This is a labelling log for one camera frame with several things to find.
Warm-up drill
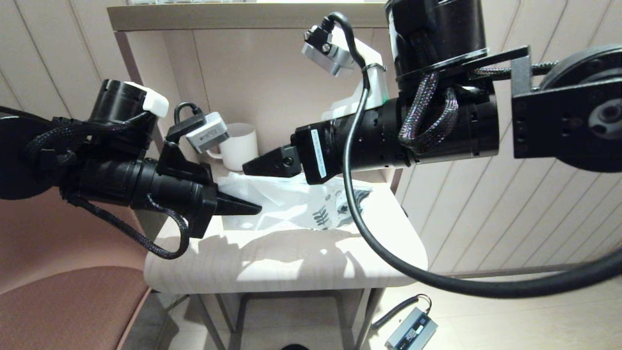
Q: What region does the white ribbed mug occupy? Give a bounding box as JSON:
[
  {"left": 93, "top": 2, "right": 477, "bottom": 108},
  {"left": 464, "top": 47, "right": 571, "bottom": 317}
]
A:
[{"left": 207, "top": 123, "right": 259, "bottom": 172}]

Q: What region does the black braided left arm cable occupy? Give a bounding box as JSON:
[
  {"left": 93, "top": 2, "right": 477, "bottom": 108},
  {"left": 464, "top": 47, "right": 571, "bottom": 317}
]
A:
[{"left": 27, "top": 112, "right": 190, "bottom": 260}]

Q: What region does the thick black coiled cable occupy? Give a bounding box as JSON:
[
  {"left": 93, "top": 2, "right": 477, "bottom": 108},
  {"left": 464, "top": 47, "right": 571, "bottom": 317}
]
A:
[{"left": 370, "top": 295, "right": 432, "bottom": 333}]

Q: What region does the white floral zip pouch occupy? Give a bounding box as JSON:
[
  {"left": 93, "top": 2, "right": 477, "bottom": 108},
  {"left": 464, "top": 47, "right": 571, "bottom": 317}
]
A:
[{"left": 217, "top": 173, "right": 375, "bottom": 231}]

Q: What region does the white right camera mount bracket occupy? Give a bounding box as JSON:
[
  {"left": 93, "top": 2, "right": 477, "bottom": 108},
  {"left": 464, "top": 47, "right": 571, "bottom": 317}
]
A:
[{"left": 321, "top": 36, "right": 389, "bottom": 122}]

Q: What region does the brown upholstered chair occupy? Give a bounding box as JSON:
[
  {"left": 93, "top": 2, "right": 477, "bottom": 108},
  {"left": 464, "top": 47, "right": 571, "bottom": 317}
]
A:
[{"left": 0, "top": 187, "right": 168, "bottom": 350}]

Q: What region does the light wooden shelf desk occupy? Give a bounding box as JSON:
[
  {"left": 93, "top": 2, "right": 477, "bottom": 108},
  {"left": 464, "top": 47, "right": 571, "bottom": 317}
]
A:
[{"left": 108, "top": 4, "right": 450, "bottom": 350}]

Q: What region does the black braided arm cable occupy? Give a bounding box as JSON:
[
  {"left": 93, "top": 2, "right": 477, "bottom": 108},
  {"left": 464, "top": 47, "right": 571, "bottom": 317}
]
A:
[
  {"left": 27, "top": 112, "right": 190, "bottom": 260},
  {"left": 398, "top": 61, "right": 559, "bottom": 155}
]

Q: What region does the black left camera cable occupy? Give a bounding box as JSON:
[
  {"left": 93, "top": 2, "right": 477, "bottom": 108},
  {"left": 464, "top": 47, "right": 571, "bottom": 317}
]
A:
[{"left": 174, "top": 102, "right": 205, "bottom": 128}]

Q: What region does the grey power adapter box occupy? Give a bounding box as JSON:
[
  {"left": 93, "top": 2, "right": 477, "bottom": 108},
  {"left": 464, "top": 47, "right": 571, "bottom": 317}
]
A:
[{"left": 385, "top": 307, "right": 438, "bottom": 350}]

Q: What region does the black right camera cable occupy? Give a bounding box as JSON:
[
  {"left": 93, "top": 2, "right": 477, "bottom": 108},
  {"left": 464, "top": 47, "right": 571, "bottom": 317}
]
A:
[{"left": 323, "top": 12, "right": 622, "bottom": 298}]

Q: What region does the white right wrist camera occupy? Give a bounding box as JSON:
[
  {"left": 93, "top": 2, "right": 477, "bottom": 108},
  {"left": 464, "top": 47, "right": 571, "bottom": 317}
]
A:
[{"left": 301, "top": 24, "right": 355, "bottom": 78}]

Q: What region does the black camera cable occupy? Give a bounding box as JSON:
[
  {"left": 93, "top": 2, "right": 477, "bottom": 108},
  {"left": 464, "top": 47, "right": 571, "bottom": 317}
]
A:
[
  {"left": 323, "top": 12, "right": 622, "bottom": 298},
  {"left": 174, "top": 102, "right": 205, "bottom": 128}
]

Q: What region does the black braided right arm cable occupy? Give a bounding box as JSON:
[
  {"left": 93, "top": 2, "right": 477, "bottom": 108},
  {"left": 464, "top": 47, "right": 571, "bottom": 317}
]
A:
[{"left": 398, "top": 61, "right": 559, "bottom": 155}]

